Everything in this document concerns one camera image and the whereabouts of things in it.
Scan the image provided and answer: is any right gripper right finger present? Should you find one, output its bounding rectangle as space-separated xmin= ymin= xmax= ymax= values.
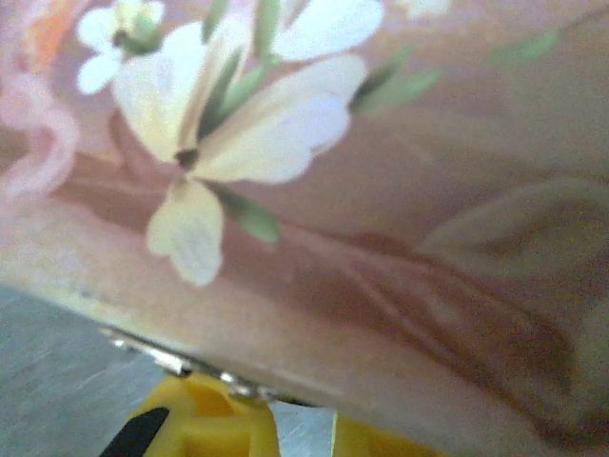
xmin=329 ymin=407 xmax=456 ymax=457

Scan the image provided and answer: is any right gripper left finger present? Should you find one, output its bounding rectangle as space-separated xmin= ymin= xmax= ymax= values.
xmin=101 ymin=372 xmax=281 ymax=457

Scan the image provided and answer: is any pink floral decorated box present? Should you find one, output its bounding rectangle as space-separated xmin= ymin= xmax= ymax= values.
xmin=0 ymin=0 xmax=609 ymax=457

